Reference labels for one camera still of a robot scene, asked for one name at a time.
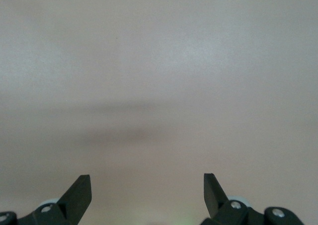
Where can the brown table cloth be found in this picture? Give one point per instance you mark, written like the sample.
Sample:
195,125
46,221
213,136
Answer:
159,61

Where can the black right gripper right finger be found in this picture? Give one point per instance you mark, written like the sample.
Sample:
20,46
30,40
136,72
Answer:
212,197

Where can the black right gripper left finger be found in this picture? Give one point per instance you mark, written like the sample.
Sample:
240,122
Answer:
77,197

